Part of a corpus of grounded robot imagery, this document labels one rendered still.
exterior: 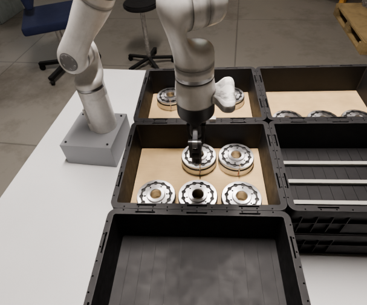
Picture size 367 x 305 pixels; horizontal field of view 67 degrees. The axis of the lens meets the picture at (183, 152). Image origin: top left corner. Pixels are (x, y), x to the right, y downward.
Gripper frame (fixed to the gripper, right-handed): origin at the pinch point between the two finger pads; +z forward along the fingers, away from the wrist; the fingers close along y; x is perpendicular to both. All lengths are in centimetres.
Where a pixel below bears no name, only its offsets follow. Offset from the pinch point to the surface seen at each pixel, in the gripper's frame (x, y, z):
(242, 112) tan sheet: 13.9, -34.8, 18.0
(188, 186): -2.8, 0.0, 14.7
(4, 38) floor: -259, -281, 101
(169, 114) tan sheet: -12.0, -33.4, 17.8
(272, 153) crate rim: 18.9, -6.1, 7.8
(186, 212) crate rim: -2.0, 12.2, 7.4
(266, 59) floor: 58, -222, 103
